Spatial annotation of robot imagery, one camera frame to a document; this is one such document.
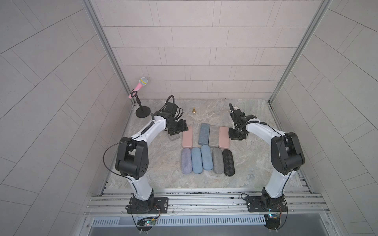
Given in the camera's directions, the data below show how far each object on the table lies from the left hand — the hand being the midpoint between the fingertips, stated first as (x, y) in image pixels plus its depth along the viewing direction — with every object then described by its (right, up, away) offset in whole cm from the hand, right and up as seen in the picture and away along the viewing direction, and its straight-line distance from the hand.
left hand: (186, 128), depth 90 cm
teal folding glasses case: (+17, -7, +3) cm, 19 cm away
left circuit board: (-19, -43, -21) cm, 51 cm away
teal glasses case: (+12, -5, +5) cm, 13 cm away
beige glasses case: (+19, -19, -8) cm, 28 cm away
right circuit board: (+43, -42, -21) cm, 63 cm away
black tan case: (+25, -19, -7) cm, 32 cm away
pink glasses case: (+24, -9, +3) cm, 26 cm away
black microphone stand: (-33, +10, +18) cm, 39 cm away
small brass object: (+5, +11, +20) cm, 23 cm away
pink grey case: (+1, -7, +3) cm, 8 cm away
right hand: (+29, -6, +4) cm, 30 cm away
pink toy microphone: (-27, +29, +2) cm, 40 cm away
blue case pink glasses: (+12, -18, -7) cm, 23 cm away
